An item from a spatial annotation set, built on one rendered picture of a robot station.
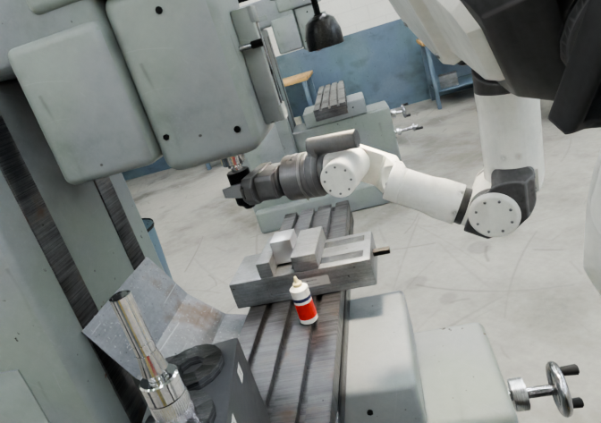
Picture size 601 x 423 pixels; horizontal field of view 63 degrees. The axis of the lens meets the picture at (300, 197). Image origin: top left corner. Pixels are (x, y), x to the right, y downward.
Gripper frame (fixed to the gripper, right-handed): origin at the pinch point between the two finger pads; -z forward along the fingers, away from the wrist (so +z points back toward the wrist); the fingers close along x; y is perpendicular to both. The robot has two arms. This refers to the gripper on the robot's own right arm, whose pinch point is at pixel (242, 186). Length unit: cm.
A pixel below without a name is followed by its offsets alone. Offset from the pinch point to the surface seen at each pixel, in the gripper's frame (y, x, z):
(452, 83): 96, -583, -35
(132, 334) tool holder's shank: -0.6, 48.1, 12.1
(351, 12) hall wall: -24, -631, -155
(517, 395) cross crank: 60, -9, 43
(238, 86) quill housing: -19.8, 6.5, 10.4
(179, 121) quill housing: -17.1, 10.6, -0.8
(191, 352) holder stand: 12.6, 35.5, 5.7
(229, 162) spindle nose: -6.0, 2.4, 0.5
